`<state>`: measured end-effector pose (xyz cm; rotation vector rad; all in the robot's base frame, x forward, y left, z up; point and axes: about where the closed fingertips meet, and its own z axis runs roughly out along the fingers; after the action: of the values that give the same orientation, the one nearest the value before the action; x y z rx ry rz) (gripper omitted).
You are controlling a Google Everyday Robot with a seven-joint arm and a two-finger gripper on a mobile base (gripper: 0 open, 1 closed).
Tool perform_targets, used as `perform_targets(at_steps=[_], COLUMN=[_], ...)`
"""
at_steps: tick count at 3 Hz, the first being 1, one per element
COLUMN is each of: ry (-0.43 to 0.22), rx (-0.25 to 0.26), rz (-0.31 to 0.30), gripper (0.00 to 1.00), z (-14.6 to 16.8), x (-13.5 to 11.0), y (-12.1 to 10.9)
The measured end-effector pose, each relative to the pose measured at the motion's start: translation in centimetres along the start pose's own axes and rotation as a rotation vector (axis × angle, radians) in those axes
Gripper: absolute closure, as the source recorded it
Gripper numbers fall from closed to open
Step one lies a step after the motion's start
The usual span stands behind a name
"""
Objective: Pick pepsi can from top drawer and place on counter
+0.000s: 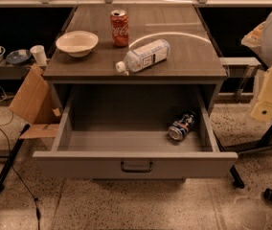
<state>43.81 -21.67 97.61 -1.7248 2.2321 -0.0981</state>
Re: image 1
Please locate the blue pepsi can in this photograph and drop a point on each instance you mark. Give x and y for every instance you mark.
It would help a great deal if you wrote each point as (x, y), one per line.
(182, 125)

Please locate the red coca-cola can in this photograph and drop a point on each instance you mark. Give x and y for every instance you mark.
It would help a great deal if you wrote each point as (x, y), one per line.
(119, 24)

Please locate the grey open drawer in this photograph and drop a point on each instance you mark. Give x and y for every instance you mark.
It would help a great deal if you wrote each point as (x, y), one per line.
(94, 146)

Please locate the clear plastic water bottle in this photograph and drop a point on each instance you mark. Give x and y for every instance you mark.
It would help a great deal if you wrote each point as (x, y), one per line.
(143, 57)

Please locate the white ceramic bowl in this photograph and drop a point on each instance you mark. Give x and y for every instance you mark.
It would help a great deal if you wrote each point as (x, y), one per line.
(77, 44)

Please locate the brown cardboard box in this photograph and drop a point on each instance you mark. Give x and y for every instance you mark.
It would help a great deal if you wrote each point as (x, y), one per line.
(37, 102)

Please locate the white paper cup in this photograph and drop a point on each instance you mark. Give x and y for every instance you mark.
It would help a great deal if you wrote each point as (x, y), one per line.
(39, 55)

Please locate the blue bowl on shelf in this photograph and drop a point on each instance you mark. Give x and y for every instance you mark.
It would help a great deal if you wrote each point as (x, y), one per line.
(19, 57)

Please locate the black stand leg left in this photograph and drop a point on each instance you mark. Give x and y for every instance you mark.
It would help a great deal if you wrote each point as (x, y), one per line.
(9, 162)

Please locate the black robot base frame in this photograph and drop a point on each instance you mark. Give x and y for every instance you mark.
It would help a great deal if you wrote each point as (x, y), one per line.
(264, 143)

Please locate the black drawer handle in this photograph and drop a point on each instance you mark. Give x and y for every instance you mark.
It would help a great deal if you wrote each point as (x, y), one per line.
(135, 168)

